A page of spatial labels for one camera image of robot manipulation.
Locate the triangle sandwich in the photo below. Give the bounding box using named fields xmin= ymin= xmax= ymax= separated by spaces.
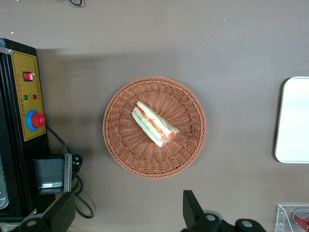
xmin=131 ymin=101 xmax=180 ymax=148

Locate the clear acrylic bottle rack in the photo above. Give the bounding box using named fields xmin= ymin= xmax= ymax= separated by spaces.
xmin=275 ymin=204 xmax=309 ymax=232

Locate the cream plastic tray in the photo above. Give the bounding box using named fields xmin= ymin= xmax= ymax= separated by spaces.
xmin=275 ymin=76 xmax=309 ymax=164

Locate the yellow emergency stop box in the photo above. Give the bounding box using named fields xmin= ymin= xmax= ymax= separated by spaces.
xmin=0 ymin=38 xmax=56 ymax=222

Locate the round brown wicker basket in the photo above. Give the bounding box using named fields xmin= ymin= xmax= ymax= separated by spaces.
xmin=102 ymin=76 xmax=208 ymax=179

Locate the black metal bracket block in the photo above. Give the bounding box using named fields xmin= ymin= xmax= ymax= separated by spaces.
xmin=32 ymin=153 xmax=73 ymax=195

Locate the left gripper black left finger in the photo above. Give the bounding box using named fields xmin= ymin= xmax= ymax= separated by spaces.
xmin=42 ymin=191 xmax=77 ymax=232

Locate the black power cable with plug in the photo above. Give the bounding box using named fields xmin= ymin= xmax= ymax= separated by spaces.
xmin=45 ymin=125 xmax=94 ymax=219

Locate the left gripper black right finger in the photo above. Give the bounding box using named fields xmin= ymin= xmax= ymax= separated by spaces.
xmin=182 ymin=189 xmax=205 ymax=230

